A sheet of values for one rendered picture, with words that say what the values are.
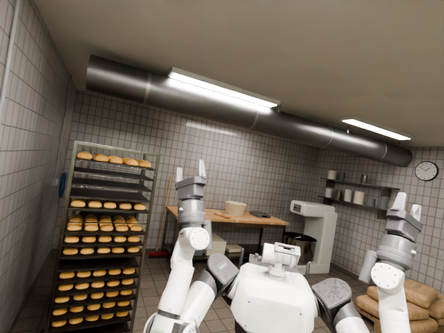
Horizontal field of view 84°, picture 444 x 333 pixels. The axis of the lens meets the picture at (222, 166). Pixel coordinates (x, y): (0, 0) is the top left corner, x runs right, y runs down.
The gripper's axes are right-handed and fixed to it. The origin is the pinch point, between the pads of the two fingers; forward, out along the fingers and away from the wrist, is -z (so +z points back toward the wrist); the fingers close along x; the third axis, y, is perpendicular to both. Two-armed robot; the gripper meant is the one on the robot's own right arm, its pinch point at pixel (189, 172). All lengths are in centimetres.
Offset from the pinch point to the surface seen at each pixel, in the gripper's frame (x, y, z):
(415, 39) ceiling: 84, -90, -74
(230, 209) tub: -204, -316, -51
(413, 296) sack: 33, -351, 92
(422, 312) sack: 37, -349, 109
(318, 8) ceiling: 48, -44, -82
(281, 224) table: -143, -390, -18
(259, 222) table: -162, -340, -22
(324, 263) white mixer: -102, -474, 58
